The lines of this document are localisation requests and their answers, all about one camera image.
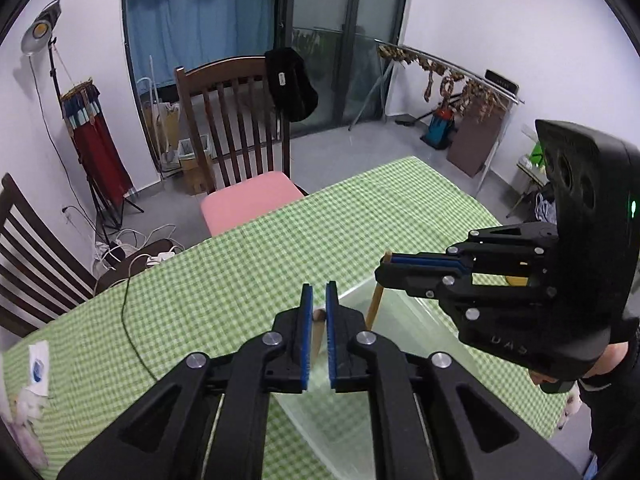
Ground black cable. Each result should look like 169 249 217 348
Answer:
121 255 168 383

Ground row of hanging dried food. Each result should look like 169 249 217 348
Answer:
377 45 506 123

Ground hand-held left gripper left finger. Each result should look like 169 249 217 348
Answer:
57 284 314 480

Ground wooden chopstick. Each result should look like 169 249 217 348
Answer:
365 251 393 331
311 310 327 366

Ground metal drying rack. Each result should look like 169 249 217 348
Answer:
349 39 526 197

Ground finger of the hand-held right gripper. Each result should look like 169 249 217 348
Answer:
382 224 560 272
374 262 556 322

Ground wooden chair with pink cushion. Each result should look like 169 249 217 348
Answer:
174 56 311 238

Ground white paper packet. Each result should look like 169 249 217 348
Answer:
27 341 52 397

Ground white cables bundle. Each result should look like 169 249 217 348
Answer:
94 224 187 281

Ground brown board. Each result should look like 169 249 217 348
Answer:
446 102 511 178

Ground blue container with red top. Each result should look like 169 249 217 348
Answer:
420 107 458 150

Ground red and blue fabric rack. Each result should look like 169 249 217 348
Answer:
60 79 135 201

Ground person's right forearm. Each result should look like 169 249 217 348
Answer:
575 330 640 473

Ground black flat device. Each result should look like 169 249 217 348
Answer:
484 69 521 95

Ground paper bag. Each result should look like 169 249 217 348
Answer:
142 102 182 161

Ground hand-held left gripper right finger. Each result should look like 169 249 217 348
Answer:
326 281 581 480

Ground cardboard box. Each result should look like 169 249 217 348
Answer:
177 135 217 196

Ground blue curtain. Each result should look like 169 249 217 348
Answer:
125 0 281 92

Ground dark wooden chair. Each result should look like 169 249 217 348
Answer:
0 172 183 338

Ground glass sliding door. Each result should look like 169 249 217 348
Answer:
277 0 413 137

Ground lamp on tripod stand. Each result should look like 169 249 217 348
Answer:
21 0 146 246

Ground black cap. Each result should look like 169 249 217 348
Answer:
264 47 320 122

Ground clear plastic container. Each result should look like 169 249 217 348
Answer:
270 280 556 480

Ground green checked tablecloth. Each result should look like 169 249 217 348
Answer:
0 156 566 480

